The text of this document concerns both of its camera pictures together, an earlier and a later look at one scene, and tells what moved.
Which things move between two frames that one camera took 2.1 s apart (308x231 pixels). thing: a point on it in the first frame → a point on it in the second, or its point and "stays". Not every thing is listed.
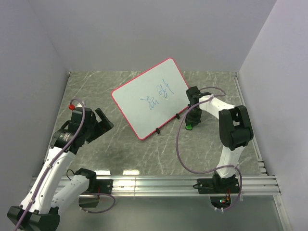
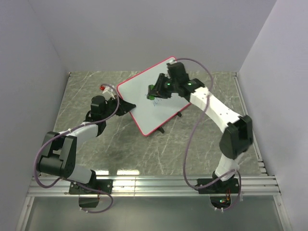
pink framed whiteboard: (149, 100) stays
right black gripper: (195, 121) → (158, 87)
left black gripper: (103, 126) → (123, 107)
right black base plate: (217, 186) stays
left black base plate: (103, 186) stays
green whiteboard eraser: (189, 126) → (151, 93)
